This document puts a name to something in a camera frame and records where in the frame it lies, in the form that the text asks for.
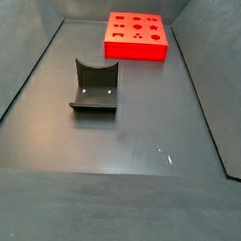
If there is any red shape sorter block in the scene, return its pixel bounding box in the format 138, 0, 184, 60
104, 12, 169, 62

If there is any black curved holder stand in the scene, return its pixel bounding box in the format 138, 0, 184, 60
69, 59, 118, 110

